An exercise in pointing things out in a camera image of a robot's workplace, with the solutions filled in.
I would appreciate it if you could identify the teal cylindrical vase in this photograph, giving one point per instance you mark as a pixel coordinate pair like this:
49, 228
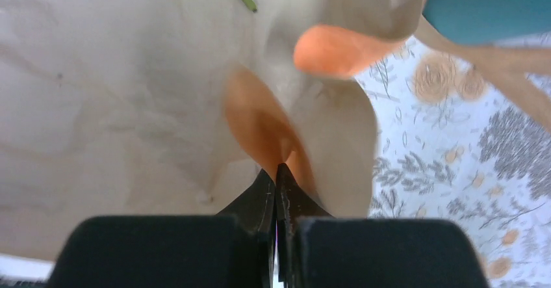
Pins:
473, 22

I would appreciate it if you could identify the floral patterned table mat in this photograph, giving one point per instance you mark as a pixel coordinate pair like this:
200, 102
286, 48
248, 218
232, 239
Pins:
452, 147

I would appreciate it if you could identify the peach kraft wrapping paper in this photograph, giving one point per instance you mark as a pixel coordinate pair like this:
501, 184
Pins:
150, 107

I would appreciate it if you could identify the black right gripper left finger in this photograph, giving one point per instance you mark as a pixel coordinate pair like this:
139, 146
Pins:
254, 247

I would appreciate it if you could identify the brown paper ribbon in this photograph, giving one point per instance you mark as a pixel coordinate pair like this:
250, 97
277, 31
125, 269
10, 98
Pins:
505, 68

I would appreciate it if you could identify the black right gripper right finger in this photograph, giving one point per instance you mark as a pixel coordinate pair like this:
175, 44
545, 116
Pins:
291, 203

